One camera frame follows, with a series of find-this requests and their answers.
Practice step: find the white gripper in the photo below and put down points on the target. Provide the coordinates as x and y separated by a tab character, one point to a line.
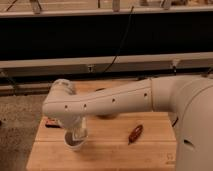
71	123

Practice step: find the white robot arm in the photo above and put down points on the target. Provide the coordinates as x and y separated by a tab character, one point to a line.
189	97

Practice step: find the white ceramic cup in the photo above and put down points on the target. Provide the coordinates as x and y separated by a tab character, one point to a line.
74	145

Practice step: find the dark flat object left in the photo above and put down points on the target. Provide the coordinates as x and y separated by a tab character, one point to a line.
52	123

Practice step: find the wooden cutting board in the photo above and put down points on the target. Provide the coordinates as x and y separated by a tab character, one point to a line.
107	148

